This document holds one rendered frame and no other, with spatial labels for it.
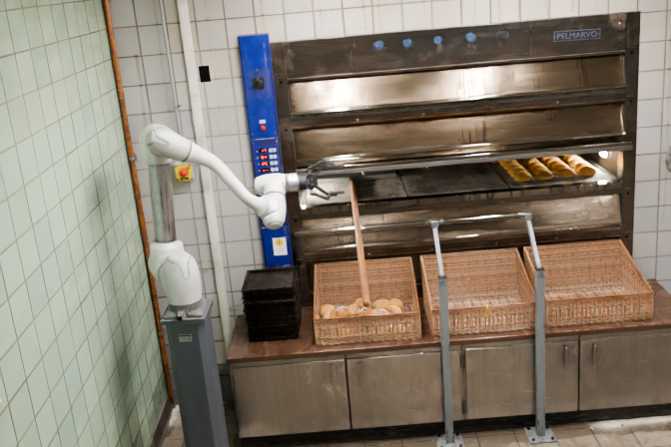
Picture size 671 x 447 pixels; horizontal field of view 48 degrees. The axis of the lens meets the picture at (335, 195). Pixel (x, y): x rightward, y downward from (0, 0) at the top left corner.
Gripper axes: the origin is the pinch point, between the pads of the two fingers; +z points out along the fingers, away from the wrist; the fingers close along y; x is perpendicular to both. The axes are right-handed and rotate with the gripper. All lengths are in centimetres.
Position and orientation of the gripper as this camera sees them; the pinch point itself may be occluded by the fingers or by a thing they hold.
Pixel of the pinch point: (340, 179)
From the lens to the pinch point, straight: 360.4
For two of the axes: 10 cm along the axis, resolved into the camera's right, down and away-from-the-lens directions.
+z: 10.0, -0.8, -0.1
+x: 0.1, 2.9, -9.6
